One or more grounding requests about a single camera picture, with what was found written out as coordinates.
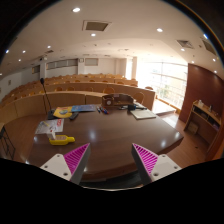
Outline black remote control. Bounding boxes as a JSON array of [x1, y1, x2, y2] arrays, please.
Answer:
[[69, 112, 79, 120]]

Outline yellow bottle lying down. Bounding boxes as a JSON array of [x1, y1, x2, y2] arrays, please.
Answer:
[[49, 135, 75, 146]]

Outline white printed paper sheet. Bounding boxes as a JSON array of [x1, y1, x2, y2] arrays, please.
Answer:
[[35, 119, 64, 134]]

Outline curved wooden lecture bench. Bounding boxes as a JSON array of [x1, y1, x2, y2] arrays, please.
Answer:
[[0, 82, 155, 123]]

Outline blue book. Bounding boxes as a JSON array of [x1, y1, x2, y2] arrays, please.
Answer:
[[71, 104, 96, 112]]

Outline black gooseneck microphone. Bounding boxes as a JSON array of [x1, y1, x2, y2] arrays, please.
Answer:
[[40, 78, 56, 120]]

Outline wooden bookshelf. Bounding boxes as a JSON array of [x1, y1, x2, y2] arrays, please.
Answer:
[[185, 100, 221, 144]]

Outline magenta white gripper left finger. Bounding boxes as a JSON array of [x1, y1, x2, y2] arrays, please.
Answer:
[[41, 143, 91, 184]]

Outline black charger with cable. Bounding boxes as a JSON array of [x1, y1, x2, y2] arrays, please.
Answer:
[[119, 104, 147, 111]]

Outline wooden desk organizer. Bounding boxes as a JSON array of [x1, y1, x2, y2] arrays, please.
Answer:
[[102, 93, 134, 107]]

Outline white notebook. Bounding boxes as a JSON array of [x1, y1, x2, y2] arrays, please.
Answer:
[[131, 110, 156, 120]]

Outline red and blue pens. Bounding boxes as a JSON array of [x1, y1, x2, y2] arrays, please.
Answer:
[[97, 106, 109, 114]]

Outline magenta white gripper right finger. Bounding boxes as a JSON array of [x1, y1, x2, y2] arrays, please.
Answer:
[[131, 143, 181, 185]]

